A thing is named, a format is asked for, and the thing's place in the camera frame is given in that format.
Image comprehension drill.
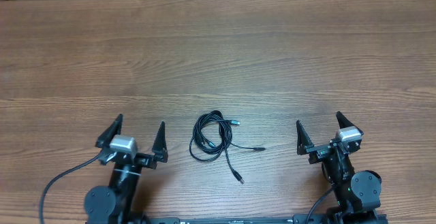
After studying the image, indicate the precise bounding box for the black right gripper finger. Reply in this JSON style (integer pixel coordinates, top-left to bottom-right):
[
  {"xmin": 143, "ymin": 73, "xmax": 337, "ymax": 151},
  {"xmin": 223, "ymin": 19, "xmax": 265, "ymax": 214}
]
[
  {"xmin": 296, "ymin": 120, "xmax": 314, "ymax": 155},
  {"xmin": 336, "ymin": 111, "xmax": 354, "ymax": 129}
]

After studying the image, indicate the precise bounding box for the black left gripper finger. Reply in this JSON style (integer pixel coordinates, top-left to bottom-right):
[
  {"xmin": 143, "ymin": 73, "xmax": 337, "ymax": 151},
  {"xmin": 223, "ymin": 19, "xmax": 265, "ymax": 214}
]
[
  {"xmin": 95, "ymin": 114, "xmax": 123, "ymax": 148},
  {"xmin": 152, "ymin": 121, "xmax": 168, "ymax": 163}
]

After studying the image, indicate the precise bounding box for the black USB-A cable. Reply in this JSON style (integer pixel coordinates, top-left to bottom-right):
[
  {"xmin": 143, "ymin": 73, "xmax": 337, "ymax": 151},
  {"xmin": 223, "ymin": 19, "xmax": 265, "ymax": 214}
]
[{"xmin": 189, "ymin": 110, "xmax": 245, "ymax": 185}]

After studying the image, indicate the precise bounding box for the thin black cable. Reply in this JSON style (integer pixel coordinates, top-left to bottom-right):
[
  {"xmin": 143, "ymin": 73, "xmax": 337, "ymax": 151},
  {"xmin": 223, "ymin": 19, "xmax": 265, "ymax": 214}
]
[{"xmin": 189, "ymin": 111, "xmax": 266, "ymax": 163}]

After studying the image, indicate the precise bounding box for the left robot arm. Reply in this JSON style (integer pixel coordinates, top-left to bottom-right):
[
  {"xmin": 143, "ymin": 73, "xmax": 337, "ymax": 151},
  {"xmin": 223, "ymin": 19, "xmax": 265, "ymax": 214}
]
[{"xmin": 84, "ymin": 114, "xmax": 168, "ymax": 224}]

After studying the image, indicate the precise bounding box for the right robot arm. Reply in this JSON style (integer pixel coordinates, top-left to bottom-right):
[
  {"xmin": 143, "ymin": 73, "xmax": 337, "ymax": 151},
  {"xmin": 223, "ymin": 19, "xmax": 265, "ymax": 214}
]
[{"xmin": 296, "ymin": 111, "xmax": 388, "ymax": 224}]

